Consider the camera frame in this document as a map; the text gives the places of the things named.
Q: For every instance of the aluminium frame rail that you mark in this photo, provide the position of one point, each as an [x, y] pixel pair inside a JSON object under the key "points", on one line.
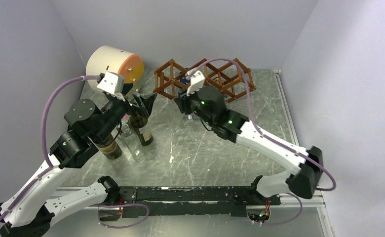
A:
{"points": [[56, 209]]}

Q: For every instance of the brown wooden wine rack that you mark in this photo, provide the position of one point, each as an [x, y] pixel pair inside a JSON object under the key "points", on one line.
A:
{"points": [[225, 78]]}

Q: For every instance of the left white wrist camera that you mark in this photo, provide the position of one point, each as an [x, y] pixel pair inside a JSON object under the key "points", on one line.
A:
{"points": [[112, 83]]}

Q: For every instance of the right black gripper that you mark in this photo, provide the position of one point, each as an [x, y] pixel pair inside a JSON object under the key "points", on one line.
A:
{"points": [[182, 100]]}

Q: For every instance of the blue square glass bottle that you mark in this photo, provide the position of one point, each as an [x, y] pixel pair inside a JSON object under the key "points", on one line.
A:
{"points": [[181, 78]]}

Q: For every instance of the dark green wine bottle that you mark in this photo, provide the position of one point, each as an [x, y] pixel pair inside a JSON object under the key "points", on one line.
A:
{"points": [[142, 129]]}

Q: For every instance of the olive wine bottle gold label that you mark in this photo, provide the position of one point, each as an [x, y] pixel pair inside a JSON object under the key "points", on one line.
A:
{"points": [[110, 148]]}

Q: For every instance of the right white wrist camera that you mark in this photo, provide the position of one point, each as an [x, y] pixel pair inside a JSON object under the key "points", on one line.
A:
{"points": [[196, 79]]}

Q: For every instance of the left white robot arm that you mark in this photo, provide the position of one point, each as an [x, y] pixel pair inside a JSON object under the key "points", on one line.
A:
{"points": [[31, 212]]}

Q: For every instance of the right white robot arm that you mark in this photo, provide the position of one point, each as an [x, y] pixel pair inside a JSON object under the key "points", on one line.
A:
{"points": [[302, 166]]}

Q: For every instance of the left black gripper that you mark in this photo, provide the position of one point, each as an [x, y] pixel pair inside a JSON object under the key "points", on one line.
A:
{"points": [[146, 102]]}

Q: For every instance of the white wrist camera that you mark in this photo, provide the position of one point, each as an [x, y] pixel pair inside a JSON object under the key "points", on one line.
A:
{"points": [[112, 83], [196, 79]]}

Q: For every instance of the cream and orange cylinder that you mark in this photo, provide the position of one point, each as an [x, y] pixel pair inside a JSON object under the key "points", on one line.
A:
{"points": [[110, 59]]}

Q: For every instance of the small clear glass bottle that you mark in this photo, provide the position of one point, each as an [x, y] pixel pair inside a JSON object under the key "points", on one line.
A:
{"points": [[131, 140]]}

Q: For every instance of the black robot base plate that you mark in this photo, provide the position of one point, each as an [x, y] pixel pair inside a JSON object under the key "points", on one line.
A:
{"points": [[172, 201]]}

